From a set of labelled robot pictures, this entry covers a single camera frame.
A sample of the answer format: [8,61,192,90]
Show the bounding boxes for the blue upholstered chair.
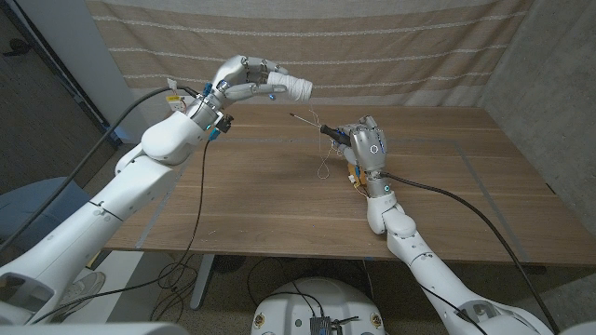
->
[0,179,94,243]

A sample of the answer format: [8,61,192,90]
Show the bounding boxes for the grey table leg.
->
[189,253,216,312]

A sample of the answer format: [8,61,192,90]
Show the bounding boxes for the white power strip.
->
[168,95,196,113]

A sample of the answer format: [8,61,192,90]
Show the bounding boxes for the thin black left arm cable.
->
[30,138,210,325]

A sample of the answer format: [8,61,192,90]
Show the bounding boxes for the beige striped backdrop cloth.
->
[86,0,535,107]

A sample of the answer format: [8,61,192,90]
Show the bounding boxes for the white string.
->
[306,104,344,181]

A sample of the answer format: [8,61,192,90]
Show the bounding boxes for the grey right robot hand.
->
[332,114,388,173]

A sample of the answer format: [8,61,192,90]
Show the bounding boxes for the black floor cable tangle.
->
[148,253,209,322]

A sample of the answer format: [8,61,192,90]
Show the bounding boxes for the yellow bumpy stress ball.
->
[347,162,369,187]

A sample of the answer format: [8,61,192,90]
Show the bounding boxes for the grey white sneaker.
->
[60,271,107,317]

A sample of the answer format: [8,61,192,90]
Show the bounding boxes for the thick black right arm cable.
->
[379,170,560,334]

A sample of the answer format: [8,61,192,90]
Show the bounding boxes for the black door frame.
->
[0,0,123,150]

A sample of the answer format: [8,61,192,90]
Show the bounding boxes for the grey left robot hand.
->
[204,54,290,111]

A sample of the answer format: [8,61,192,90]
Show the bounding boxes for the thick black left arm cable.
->
[0,86,201,252]

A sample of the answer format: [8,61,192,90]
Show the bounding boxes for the grey finned electronics module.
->
[309,315,332,335]

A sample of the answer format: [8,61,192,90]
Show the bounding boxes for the white robot chest edge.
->
[0,322,190,335]

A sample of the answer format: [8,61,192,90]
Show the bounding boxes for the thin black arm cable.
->
[417,282,491,335]
[30,138,210,325]

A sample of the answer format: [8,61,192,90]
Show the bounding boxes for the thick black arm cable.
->
[379,170,560,334]
[0,86,201,252]

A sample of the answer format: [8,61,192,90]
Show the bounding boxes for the dark round floor object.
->
[213,254,247,275]

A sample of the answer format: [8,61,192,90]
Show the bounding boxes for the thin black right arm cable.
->
[417,282,491,335]

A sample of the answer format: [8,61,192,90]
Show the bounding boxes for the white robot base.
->
[251,276,386,335]

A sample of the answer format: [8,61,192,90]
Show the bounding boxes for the white string spool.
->
[267,72,314,103]

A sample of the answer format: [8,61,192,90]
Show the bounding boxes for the black door handle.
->
[2,38,32,58]

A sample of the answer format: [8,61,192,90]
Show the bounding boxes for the blue black handled screwdriver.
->
[289,112,352,147]

